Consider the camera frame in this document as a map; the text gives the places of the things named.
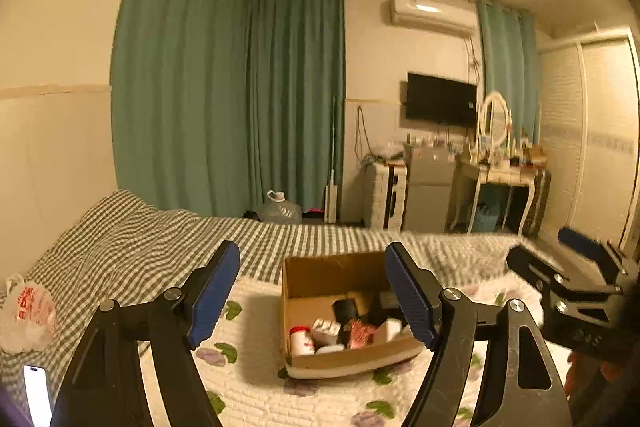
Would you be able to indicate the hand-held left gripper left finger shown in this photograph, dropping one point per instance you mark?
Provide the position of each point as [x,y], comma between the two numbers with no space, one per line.
[215,294]

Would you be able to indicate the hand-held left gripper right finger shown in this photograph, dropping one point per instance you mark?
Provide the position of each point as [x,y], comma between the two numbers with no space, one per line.
[407,294]

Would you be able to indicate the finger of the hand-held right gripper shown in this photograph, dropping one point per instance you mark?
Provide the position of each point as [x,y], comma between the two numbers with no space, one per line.
[527,264]
[582,242]

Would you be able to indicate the small dark box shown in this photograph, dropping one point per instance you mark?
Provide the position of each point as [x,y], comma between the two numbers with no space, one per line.
[387,301]

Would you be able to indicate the white plastic bottle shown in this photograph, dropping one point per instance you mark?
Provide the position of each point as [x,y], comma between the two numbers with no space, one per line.
[387,332]
[302,339]

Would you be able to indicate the red patterned packet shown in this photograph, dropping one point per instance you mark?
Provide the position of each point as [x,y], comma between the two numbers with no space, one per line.
[361,334]

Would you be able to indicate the black remote control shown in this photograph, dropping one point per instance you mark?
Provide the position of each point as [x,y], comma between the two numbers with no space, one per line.
[344,314]

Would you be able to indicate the cardboard box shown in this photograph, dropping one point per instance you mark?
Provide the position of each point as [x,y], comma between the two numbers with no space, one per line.
[320,277]

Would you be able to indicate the white rounded case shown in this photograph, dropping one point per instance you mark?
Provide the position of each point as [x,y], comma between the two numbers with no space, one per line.
[330,349]

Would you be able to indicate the person's right hand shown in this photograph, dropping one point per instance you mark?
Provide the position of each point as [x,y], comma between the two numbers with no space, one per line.
[575,377]

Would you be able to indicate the blue waste bin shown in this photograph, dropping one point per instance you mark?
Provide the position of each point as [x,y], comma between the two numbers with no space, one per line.
[486,219]

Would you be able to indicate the white dressing table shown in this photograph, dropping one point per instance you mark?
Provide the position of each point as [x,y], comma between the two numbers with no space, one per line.
[500,177]

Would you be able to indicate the white floral quilt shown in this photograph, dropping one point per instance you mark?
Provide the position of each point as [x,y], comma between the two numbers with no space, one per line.
[250,387]

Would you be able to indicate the clear water jug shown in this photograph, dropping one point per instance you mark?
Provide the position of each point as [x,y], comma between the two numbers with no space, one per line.
[280,209]

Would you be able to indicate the grey small fridge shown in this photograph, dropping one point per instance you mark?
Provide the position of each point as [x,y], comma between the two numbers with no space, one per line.
[430,187]

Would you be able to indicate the white louvred wardrobe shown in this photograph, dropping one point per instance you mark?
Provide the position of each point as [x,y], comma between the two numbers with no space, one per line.
[590,132]

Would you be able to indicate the row of cosmetic bottles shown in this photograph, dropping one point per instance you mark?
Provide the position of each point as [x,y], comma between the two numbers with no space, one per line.
[505,154]

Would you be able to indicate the white flat mop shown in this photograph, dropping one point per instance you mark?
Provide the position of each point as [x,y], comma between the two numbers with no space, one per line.
[331,202]

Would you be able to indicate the clear plastic bag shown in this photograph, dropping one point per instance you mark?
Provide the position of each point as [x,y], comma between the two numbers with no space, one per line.
[387,153]

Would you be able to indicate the white oval mirror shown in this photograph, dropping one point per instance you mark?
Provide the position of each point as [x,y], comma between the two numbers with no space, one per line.
[495,122]

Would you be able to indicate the white red-printed plastic bag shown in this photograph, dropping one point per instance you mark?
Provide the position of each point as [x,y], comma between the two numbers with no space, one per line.
[27,314]

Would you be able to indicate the narrow green curtain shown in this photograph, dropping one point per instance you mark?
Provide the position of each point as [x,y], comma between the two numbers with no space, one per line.
[507,67]

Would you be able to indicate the smartphone with lit screen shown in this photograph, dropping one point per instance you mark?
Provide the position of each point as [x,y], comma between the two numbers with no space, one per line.
[37,394]

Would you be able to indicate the wide green curtain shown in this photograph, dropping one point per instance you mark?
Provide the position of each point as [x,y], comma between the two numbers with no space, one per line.
[210,82]

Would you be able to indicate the white air conditioner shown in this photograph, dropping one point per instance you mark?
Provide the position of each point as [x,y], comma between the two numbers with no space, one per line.
[432,16]

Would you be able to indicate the black wall television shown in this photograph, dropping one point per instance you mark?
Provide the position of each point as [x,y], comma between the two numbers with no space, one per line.
[441,99]

